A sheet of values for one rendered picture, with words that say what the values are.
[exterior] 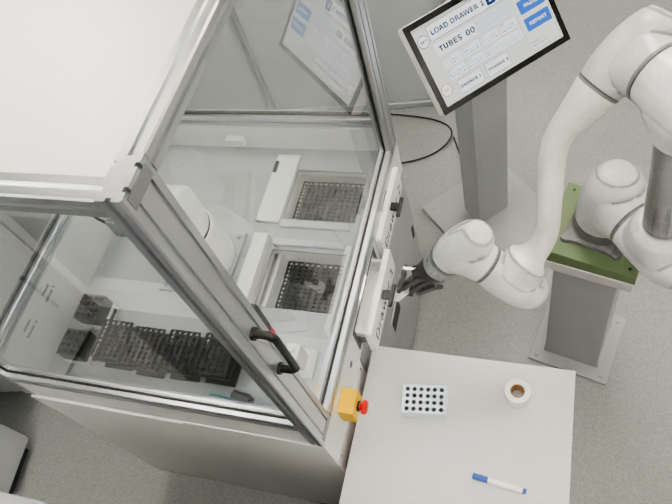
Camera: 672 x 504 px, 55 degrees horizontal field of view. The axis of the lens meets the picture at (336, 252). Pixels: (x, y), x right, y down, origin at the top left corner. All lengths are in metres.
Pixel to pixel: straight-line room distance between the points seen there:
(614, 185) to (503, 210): 1.26
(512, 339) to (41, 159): 2.17
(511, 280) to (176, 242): 0.89
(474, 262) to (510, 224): 1.49
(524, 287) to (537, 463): 0.49
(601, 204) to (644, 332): 1.06
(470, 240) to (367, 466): 0.72
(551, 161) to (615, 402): 1.43
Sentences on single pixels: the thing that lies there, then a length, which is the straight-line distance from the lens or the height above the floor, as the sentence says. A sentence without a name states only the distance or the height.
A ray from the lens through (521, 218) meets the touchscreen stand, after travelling 3.06.
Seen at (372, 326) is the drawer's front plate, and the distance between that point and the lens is 1.83.
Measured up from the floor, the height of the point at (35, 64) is 1.97.
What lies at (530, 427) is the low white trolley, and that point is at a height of 0.76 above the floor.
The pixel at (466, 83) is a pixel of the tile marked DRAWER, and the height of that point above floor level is 1.00.
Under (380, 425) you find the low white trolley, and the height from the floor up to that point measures 0.76.
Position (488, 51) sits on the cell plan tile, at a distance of 2.29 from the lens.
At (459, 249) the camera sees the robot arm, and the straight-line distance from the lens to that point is 1.54.
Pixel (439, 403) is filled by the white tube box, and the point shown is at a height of 0.78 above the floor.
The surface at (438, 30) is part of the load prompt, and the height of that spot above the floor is 1.15.
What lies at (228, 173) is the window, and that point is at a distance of 1.11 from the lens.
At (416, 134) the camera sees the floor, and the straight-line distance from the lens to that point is 3.48.
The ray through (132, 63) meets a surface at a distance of 1.06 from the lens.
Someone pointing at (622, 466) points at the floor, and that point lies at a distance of 2.66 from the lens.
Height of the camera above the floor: 2.55
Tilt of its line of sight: 55 degrees down
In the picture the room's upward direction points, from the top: 23 degrees counter-clockwise
